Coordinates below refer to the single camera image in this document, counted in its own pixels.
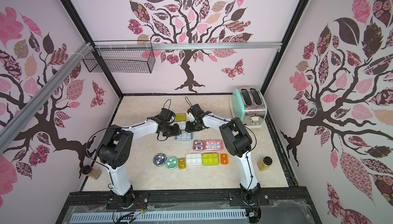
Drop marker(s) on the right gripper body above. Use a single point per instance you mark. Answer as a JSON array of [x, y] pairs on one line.
[[194, 124]]

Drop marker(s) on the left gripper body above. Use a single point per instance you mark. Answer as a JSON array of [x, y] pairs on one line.
[[172, 130]]

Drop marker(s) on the teal rectangular pillbox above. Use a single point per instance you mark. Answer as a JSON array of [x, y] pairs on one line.
[[184, 136]]

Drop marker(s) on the magenta small pillbox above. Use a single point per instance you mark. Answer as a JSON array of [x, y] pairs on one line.
[[198, 145]]

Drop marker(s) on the pink rectangular pillbox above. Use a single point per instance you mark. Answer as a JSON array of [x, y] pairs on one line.
[[213, 145]]

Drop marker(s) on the navy round pillbox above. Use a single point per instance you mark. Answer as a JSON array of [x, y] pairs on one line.
[[159, 159]]

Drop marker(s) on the green round pillbox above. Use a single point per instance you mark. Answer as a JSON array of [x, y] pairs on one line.
[[171, 162]]

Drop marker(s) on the white square pillbox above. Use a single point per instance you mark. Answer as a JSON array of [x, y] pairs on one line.
[[193, 159]]

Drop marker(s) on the lime green square pillbox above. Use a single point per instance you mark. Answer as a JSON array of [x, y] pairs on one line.
[[210, 159]]

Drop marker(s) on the yellow small pillbox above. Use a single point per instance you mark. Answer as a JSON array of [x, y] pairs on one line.
[[181, 163]]

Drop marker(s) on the orange two-cell pillbox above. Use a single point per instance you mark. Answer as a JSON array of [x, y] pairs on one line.
[[224, 159]]

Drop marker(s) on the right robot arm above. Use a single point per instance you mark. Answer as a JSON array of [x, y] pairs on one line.
[[236, 139]]

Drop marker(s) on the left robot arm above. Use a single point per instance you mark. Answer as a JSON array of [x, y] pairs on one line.
[[115, 147]]

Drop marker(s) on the mint green toaster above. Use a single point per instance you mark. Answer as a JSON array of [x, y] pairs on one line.
[[248, 104]]

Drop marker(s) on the yellow jar black lid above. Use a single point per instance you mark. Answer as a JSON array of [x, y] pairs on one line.
[[264, 163]]

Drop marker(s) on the brown lidded jar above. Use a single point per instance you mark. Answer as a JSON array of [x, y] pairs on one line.
[[91, 172]]

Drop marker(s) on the black wire basket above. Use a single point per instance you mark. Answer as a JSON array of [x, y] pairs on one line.
[[133, 56]]

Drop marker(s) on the aluminium rail bar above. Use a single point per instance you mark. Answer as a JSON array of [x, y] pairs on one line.
[[190, 46]]

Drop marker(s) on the white cable duct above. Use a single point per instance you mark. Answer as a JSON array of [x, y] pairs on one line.
[[158, 216]]

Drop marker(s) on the left aluminium rail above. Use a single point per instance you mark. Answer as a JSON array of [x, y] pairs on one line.
[[14, 127]]

